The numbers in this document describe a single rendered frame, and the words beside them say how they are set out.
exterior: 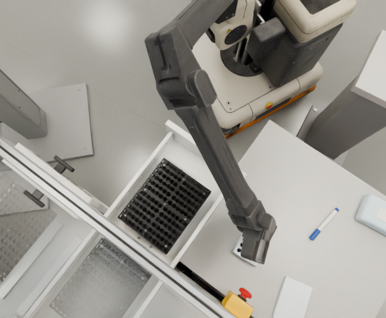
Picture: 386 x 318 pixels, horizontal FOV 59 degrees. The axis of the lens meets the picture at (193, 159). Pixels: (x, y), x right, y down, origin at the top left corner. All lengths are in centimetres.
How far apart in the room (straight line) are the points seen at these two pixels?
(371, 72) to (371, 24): 120
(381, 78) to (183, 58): 98
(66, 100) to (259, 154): 132
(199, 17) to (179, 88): 15
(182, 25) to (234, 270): 77
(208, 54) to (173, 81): 126
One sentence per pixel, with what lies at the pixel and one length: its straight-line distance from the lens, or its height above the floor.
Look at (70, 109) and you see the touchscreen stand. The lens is 213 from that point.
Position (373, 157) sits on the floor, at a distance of 224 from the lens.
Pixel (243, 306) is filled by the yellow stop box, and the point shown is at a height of 91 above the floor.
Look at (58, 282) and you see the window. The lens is 31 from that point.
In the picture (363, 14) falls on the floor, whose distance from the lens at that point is 267.
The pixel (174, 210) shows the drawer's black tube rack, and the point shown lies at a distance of 100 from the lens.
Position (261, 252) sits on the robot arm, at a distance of 90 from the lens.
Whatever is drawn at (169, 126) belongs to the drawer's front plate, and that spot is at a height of 93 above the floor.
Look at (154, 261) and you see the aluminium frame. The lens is 91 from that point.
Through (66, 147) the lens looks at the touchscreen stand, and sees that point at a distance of 206.
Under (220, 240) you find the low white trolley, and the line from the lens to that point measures 114.
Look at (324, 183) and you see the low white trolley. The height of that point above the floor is 76.
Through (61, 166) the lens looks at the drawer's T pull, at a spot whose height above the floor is 91.
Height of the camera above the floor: 189
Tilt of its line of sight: 75 degrees down
